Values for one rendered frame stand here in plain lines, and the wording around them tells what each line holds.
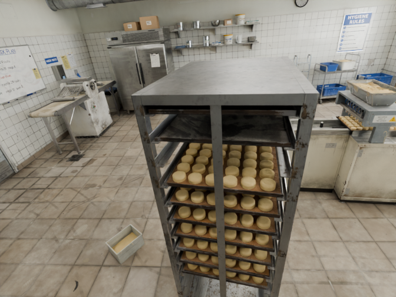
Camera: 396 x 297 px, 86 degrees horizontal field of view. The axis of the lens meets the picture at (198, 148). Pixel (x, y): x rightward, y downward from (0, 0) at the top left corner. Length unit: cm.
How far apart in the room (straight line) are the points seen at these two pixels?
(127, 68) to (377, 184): 535
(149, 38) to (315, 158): 446
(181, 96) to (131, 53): 529
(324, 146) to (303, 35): 442
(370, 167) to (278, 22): 462
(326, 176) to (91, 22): 654
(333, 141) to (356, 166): 34
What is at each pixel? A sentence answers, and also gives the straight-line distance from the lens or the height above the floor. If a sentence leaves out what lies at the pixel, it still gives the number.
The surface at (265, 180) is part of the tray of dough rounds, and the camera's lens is 75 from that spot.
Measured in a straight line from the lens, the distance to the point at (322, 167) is 295.
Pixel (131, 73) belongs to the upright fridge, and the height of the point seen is 111.
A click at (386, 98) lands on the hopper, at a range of 269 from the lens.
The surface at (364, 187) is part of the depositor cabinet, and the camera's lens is 305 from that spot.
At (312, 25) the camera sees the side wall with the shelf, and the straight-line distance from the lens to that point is 683.
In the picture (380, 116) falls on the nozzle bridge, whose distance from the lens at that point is 262.
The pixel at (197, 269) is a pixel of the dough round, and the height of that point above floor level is 95.
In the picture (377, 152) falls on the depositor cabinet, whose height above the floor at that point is 73.
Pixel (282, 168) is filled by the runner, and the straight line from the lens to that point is 69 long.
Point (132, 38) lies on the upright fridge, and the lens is 587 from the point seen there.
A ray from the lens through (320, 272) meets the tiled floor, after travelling 244.
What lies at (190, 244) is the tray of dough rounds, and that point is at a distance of 102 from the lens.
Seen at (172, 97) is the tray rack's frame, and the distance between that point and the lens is 59.
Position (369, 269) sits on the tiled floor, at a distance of 263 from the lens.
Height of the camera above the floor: 197
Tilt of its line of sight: 29 degrees down
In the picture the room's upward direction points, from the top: 5 degrees counter-clockwise
